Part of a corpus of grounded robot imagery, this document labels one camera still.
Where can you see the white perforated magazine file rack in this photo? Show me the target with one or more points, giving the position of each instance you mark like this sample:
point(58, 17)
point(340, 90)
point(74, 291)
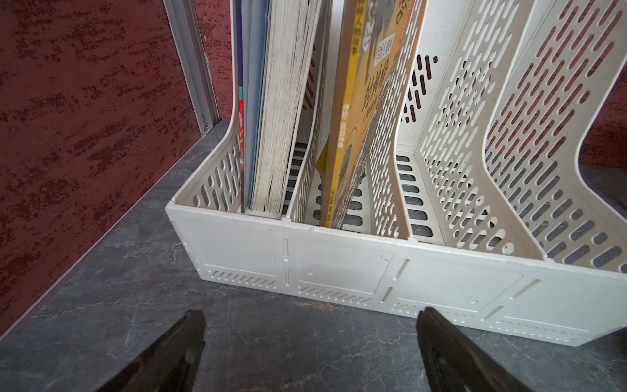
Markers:
point(477, 208)

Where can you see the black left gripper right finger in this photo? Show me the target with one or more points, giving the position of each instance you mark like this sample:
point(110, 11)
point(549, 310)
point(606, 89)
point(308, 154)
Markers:
point(455, 363)

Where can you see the blue white magazines stack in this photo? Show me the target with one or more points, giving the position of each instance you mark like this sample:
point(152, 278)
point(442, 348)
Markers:
point(274, 43)

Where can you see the yellow Chinese comic book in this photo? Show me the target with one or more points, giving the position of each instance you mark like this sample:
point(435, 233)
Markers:
point(377, 43)

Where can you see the left aluminium corner post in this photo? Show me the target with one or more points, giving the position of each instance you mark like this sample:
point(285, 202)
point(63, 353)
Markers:
point(184, 25)

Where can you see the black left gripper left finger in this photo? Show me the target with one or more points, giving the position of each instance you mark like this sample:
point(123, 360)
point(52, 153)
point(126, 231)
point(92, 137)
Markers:
point(170, 363)

